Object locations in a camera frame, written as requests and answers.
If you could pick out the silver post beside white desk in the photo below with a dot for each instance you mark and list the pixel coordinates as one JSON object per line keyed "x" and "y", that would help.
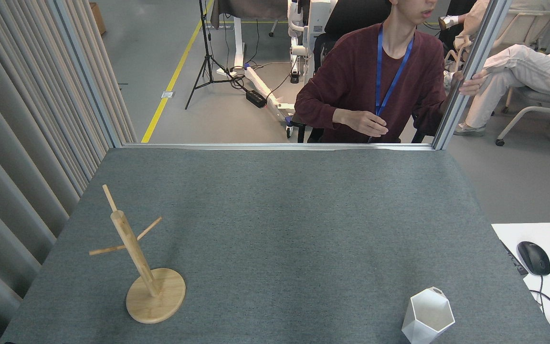
{"x": 470, "y": 62}

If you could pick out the black flat strip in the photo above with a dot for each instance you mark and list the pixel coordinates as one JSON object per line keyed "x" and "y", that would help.
{"x": 514, "y": 260}

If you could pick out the person's right hand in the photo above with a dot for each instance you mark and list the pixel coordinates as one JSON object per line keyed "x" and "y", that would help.
{"x": 363, "y": 123}

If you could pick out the person in white seated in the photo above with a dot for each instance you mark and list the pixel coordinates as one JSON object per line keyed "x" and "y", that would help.
{"x": 518, "y": 67}

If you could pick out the black office chair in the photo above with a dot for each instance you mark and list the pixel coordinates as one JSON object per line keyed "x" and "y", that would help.
{"x": 346, "y": 16}

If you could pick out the white stand on wheels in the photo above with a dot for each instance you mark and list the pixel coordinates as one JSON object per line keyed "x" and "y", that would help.
{"x": 299, "y": 48}

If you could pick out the cardboard box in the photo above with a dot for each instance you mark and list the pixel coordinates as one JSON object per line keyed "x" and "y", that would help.
{"x": 97, "y": 18}

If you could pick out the person seated across table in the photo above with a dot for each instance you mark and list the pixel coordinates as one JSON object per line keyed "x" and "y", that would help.
{"x": 351, "y": 71}

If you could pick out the white grey chair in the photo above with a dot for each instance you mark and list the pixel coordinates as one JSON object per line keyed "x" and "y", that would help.
{"x": 537, "y": 102}

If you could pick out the wooden cup rack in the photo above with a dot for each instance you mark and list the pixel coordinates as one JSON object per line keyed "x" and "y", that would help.
{"x": 134, "y": 248}

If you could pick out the silver post beside curtain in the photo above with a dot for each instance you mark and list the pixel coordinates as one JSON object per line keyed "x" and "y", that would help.
{"x": 86, "y": 76}

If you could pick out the person's left hand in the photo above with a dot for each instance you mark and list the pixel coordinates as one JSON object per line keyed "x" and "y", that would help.
{"x": 471, "y": 86}

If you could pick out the black tripod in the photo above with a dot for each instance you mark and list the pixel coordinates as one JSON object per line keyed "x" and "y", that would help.
{"x": 206, "y": 57}

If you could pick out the silver table rail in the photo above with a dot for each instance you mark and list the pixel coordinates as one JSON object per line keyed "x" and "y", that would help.
{"x": 275, "y": 146}

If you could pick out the silver floor plate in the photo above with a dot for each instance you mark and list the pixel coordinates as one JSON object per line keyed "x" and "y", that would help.
{"x": 167, "y": 94}

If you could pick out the grey curtain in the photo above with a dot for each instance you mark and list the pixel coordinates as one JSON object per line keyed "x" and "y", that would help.
{"x": 12, "y": 119}

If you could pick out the white hexagonal cup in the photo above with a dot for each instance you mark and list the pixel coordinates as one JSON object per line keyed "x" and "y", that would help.
{"x": 428, "y": 317}

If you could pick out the white desk leg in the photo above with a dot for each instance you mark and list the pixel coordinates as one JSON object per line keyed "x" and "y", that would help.
{"x": 238, "y": 43}

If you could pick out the black computer mouse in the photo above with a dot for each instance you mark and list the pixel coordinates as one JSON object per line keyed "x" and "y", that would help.
{"x": 534, "y": 258}

